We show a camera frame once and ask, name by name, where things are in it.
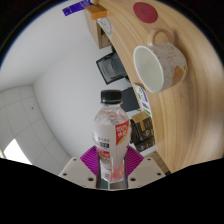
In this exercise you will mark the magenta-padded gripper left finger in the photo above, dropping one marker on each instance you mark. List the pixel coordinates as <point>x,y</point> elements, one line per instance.
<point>87,161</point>

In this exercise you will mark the rectangular ceiling light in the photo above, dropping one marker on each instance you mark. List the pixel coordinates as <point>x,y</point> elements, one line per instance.
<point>16,152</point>

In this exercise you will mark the wooden side desk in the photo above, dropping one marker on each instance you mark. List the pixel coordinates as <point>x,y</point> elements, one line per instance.
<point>96,33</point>

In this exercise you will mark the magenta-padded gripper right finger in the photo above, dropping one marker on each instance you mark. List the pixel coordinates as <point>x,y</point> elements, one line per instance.
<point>135,161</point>

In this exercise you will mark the white patterned mug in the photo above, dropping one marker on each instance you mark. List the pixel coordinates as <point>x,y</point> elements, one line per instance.
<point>166,63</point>

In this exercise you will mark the green and white leaflet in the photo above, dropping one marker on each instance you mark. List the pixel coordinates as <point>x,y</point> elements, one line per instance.
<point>144,98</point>

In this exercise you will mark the orange wooden box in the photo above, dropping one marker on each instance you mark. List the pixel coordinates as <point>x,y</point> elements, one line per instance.
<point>98,12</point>

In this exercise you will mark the black mesh office chair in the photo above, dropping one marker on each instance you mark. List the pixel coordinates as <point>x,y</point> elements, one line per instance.
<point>111,68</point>

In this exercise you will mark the small dark brown box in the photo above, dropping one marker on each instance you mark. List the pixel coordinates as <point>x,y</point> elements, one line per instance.
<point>146,144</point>

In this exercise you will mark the brown gold printed carton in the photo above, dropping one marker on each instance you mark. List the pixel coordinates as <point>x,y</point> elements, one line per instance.
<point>140,117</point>

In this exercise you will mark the clear bottle with pink drink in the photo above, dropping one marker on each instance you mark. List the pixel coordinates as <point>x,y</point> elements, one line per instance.
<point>110,140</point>

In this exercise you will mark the flat round red coaster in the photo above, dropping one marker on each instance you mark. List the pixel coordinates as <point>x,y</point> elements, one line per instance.
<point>145,12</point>

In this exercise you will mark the purple pouch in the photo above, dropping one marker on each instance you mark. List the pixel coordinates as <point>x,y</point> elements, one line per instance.
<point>76,8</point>

